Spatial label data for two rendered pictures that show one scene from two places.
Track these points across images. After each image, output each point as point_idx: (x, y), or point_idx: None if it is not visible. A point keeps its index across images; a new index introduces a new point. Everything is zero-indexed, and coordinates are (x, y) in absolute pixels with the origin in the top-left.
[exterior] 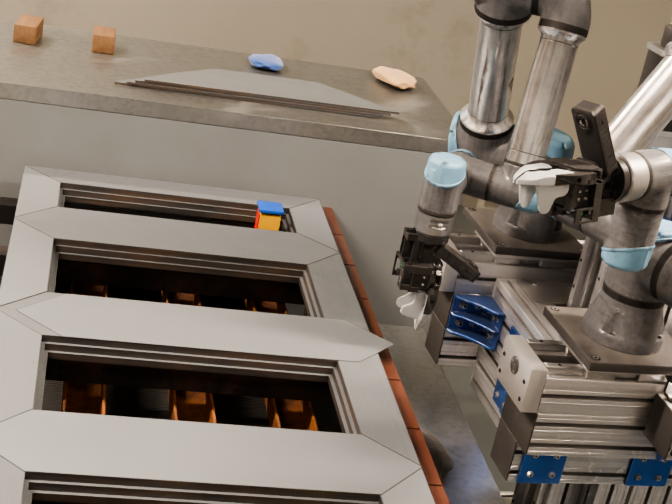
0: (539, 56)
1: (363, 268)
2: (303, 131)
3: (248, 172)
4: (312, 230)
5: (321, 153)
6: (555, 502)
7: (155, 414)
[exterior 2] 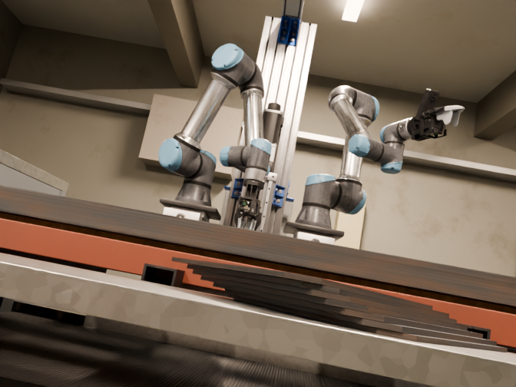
0: (255, 103)
1: None
2: (2, 159)
3: None
4: None
5: (8, 179)
6: None
7: (114, 362)
